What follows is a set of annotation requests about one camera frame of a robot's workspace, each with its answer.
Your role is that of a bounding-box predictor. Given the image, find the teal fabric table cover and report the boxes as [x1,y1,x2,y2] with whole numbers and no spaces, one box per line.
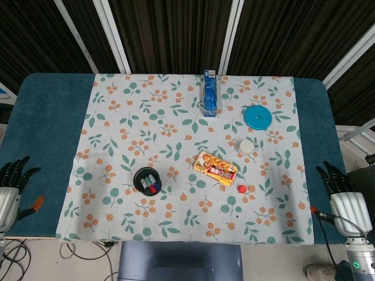
[0,72,349,245]

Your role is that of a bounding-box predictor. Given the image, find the white metal frame post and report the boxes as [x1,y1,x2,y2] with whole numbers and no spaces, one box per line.
[322,29,375,90]
[93,0,132,74]
[218,0,244,76]
[54,0,99,74]

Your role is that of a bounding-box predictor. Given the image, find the crumpled beige rag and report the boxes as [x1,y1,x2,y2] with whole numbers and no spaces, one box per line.
[305,263,337,281]

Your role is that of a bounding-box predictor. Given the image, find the black mesh chair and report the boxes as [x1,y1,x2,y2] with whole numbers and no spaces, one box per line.
[347,153,375,196]

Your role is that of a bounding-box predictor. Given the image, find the red capped marker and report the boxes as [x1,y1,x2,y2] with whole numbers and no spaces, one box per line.
[145,174,158,194]

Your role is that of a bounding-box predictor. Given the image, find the black mesh pen holder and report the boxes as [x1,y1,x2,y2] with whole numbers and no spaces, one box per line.
[132,166,162,196]

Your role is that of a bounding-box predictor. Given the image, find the floral print tablecloth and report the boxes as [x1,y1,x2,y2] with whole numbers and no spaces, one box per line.
[55,73,315,245]

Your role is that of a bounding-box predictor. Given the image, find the yellow snack package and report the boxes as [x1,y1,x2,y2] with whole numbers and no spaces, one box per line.
[193,151,238,187]

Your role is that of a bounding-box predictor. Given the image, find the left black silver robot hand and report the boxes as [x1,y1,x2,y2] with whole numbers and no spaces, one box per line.
[0,155,46,232]

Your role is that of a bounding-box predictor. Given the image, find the white metal frame rail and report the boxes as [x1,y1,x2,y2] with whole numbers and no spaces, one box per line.
[336,122,375,155]

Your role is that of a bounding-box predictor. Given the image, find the small white jar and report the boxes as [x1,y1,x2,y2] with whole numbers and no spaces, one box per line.
[237,139,255,155]

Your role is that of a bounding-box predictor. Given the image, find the blue carton box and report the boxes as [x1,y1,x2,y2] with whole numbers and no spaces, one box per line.
[199,69,222,118]

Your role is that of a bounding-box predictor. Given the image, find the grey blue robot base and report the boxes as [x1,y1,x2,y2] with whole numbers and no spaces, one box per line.
[118,241,244,281]

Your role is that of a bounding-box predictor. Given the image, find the black cable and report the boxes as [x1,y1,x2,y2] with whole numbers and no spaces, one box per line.
[319,216,340,266]

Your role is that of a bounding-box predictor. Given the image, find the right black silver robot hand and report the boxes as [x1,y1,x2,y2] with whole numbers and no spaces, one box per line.
[309,160,373,238]

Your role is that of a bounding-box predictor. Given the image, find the blue round plastic lid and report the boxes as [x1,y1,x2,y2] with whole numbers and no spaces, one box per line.
[243,105,273,130]

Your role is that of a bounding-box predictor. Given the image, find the grey floor cable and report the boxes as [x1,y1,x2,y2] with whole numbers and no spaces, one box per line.
[60,241,118,280]
[0,238,32,281]

